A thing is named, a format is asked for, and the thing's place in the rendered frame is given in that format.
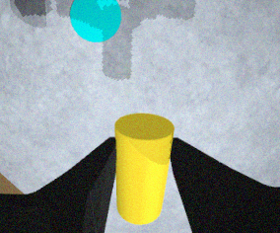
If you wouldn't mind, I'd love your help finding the yellow cylinder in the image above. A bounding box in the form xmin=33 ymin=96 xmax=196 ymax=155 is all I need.
xmin=115 ymin=113 xmax=175 ymax=224

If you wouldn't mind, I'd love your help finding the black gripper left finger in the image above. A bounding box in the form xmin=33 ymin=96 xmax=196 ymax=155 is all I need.
xmin=0 ymin=137 xmax=116 ymax=233

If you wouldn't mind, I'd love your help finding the cyan circle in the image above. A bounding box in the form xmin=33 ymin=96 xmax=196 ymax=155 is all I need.
xmin=69 ymin=0 xmax=121 ymax=42

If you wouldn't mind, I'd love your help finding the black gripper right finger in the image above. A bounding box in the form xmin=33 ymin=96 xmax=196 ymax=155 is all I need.
xmin=171 ymin=137 xmax=280 ymax=233

